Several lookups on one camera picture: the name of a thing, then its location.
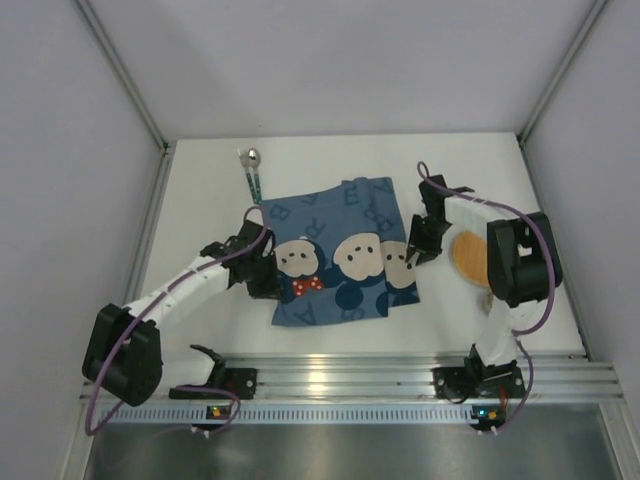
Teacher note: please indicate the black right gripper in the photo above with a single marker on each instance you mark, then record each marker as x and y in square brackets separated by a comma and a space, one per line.
[425, 232]

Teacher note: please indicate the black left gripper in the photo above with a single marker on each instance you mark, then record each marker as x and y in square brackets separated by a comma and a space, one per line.
[263, 273]

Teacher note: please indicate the blue cartoon placemat cloth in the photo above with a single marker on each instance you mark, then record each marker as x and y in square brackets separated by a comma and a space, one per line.
[341, 254]

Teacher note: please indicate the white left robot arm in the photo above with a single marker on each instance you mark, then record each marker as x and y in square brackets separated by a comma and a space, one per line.
[125, 355]

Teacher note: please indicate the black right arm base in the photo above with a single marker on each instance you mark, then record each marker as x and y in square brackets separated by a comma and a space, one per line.
[475, 382]

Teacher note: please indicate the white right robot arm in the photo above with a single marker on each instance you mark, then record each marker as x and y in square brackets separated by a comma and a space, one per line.
[523, 267]

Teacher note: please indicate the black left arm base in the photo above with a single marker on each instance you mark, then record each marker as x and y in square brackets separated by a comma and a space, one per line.
[240, 381]

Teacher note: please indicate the round wooden plate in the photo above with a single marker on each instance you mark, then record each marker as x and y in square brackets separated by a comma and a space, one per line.
[469, 256]

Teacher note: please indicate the small clear glass cup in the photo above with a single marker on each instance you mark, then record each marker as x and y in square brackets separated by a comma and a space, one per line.
[487, 303]

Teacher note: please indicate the metal spoon patterned handle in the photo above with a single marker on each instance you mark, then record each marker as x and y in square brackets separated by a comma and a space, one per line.
[254, 157]

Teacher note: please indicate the metal fork patterned handle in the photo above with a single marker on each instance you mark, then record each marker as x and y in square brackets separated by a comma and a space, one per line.
[244, 161]

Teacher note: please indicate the slotted grey cable duct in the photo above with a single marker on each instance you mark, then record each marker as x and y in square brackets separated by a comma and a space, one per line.
[302, 414]

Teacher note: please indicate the aluminium mounting rail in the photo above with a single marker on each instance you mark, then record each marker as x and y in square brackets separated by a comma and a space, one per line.
[412, 378]

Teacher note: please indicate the right aluminium frame post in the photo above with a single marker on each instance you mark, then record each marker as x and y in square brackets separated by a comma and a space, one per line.
[597, 9]

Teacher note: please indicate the aluminium frame post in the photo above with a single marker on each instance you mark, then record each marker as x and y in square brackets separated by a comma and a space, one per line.
[100, 34]
[597, 9]

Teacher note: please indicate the left aluminium frame post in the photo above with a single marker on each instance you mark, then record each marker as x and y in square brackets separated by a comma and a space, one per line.
[100, 34]

